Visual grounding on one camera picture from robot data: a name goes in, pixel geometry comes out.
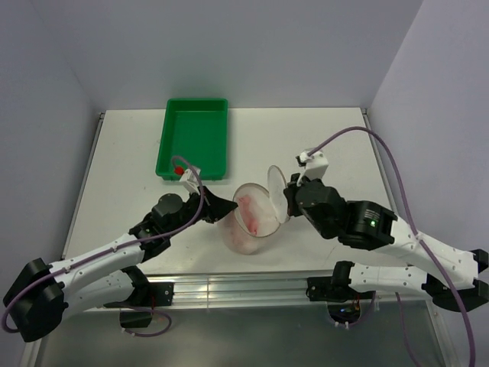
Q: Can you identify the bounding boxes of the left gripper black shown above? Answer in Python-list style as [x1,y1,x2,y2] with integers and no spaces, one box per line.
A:
[166,185,237,237]

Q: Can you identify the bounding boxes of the pink bra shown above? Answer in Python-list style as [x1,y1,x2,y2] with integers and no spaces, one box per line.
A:
[238,195,261,235]

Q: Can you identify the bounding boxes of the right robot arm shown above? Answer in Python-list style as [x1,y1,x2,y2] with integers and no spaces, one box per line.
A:
[283,174,488,312]

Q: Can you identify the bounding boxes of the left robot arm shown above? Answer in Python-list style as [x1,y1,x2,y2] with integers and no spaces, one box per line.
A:
[1,188,238,343]

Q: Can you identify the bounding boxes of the green plastic tray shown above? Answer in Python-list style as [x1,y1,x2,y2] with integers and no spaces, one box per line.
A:
[155,98,228,180]

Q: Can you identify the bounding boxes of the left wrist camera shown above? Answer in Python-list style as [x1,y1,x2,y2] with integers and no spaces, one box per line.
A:
[179,166,202,193]

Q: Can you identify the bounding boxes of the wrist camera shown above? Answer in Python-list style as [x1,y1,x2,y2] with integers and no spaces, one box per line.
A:
[296,150,329,186]
[179,166,202,193]

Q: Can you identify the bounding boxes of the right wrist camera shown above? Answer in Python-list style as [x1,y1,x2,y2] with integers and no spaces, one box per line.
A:
[296,150,329,186]

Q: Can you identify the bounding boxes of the aluminium frame rail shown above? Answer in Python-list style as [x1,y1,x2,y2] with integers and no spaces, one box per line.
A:
[36,271,439,313]

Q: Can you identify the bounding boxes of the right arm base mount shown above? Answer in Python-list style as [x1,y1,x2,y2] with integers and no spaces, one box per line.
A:
[305,277,376,330]

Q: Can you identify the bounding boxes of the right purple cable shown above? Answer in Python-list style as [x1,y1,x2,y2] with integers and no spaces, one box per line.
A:
[309,126,477,367]

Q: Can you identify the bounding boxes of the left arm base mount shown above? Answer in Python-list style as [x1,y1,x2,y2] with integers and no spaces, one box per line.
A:
[119,281,174,337]

